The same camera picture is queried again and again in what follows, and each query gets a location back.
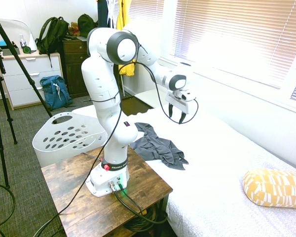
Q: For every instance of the dark green bag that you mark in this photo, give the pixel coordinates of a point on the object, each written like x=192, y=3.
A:
x=86, y=24

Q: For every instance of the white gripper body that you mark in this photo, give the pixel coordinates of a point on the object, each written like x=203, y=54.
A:
x=176, y=102

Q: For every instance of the green round desk object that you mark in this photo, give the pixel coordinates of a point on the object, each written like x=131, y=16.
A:
x=26, y=49

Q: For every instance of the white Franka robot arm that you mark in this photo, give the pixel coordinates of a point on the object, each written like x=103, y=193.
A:
x=103, y=98

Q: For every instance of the brown teddy bear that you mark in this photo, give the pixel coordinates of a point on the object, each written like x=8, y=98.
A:
x=74, y=29

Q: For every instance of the clear pump bottle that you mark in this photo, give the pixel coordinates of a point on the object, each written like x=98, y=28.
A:
x=22, y=40

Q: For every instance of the narrow white window blind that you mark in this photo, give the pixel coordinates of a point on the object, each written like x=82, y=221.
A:
x=148, y=11

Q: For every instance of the grey box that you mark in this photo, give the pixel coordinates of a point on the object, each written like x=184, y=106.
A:
x=10, y=51

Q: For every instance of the yellow patterned bolster pillow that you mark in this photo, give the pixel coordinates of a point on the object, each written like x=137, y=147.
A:
x=273, y=187

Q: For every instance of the dark wooden drawer chest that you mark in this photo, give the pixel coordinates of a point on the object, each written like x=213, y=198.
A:
x=74, y=69

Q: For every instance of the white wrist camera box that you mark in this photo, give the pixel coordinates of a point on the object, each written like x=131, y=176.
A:
x=188, y=96

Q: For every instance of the yellow jacket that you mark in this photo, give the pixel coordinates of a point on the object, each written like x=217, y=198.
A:
x=122, y=17

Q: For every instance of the black camera tripod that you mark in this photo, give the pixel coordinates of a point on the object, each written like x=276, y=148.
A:
x=29, y=80

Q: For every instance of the blue backpack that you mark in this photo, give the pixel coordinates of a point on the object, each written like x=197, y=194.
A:
x=54, y=95

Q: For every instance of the olive green backpack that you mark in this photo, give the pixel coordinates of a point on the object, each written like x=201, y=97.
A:
x=51, y=34

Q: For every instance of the rustic wooden side table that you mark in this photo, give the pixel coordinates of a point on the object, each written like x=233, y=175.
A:
x=71, y=185

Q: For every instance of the dark grey shirt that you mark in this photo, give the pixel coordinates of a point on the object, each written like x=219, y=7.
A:
x=158, y=148

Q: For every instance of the white perforated laundry basket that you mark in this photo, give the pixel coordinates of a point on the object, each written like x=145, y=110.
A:
x=54, y=158

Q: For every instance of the dark navy hanging garment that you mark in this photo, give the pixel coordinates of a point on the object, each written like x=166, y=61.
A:
x=103, y=12

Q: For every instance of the white desk lamp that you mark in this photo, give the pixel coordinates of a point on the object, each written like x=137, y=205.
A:
x=32, y=44

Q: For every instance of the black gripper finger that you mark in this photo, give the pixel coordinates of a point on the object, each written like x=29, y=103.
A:
x=171, y=111
x=182, y=118

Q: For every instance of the large white window blind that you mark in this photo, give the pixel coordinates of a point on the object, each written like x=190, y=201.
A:
x=236, y=37

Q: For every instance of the white drawer dresser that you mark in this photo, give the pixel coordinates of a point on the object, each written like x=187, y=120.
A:
x=17, y=95

